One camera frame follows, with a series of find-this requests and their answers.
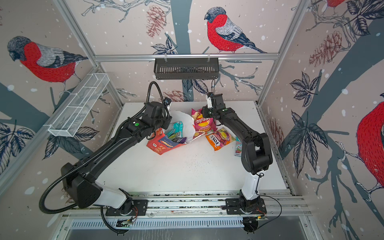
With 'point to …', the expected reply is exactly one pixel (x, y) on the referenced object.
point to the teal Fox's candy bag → (238, 147)
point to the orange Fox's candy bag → (218, 139)
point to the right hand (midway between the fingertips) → (203, 111)
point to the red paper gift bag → (159, 141)
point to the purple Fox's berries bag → (182, 140)
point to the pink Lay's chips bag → (202, 125)
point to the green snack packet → (177, 131)
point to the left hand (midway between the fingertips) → (166, 114)
